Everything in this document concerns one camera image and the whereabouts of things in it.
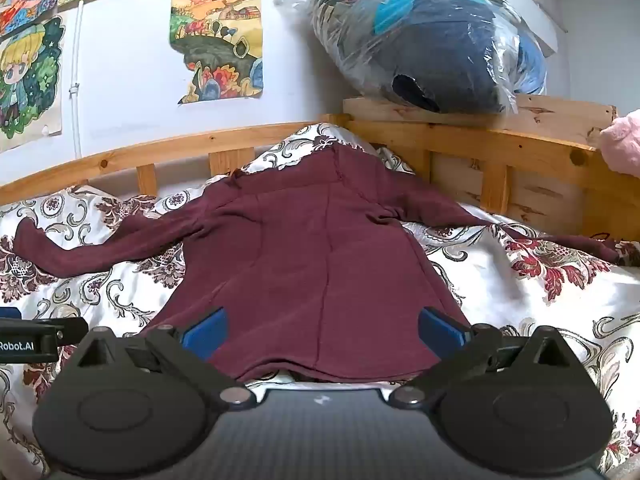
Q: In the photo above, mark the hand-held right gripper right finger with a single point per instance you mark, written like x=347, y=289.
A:
x=439, y=332

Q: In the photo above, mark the landscape wall poster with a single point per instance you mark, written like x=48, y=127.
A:
x=220, y=45

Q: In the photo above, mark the pink plush cloth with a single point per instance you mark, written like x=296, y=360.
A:
x=622, y=145

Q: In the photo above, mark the white air conditioner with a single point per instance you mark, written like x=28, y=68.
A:
x=530, y=15

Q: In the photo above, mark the maroon sweater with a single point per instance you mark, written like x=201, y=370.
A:
x=310, y=260

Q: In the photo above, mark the floral bed blanket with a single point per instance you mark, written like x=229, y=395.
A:
x=500, y=280

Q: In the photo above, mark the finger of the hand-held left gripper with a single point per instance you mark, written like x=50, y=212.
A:
x=65, y=329

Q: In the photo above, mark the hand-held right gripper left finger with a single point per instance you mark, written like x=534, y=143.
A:
x=206, y=334

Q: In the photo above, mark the blond figure wall poster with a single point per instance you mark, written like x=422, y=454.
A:
x=27, y=80

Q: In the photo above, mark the white wall pipe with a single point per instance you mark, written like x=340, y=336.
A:
x=76, y=60

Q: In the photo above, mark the blue grey folded clothes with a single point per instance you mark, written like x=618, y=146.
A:
x=440, y=50

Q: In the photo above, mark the wooden bed frame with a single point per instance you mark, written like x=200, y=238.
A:
x=450, y=135

